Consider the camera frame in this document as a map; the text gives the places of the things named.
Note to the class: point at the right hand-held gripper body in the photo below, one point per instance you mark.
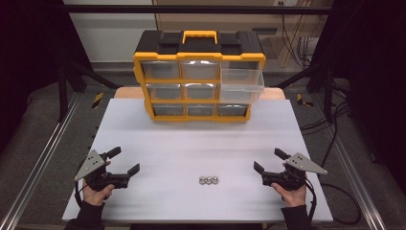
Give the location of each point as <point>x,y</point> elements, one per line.
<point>303,163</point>

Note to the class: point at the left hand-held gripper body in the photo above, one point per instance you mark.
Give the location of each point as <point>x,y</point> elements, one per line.
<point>91,164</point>

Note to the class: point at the large clear plastic drawer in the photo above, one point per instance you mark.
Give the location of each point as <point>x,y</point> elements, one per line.
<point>241,87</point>

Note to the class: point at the yellow black drawer organizer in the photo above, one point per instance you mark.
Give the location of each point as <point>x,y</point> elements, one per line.
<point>198,44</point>

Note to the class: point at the person's left hand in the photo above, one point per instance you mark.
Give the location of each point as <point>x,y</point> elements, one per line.
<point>95,197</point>

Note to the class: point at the person's right hand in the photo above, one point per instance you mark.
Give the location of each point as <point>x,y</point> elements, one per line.
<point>293,198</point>

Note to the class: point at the yellow black hazard tape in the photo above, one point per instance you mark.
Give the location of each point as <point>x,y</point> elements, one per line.
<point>97,100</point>
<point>302,101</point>

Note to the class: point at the black metal stand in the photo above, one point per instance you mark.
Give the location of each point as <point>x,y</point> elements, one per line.
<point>328,92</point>
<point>63,92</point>

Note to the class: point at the set of small clear drawers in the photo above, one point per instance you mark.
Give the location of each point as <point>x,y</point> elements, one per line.
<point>166,92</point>

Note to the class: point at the light wooden cabinet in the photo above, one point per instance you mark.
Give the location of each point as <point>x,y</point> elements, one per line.
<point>236,22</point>

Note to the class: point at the aluminium frame rail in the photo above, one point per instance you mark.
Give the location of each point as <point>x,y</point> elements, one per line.
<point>38,163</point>
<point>354,172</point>

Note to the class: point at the black horizontal frame bar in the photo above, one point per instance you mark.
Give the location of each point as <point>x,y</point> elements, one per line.
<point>191,9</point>

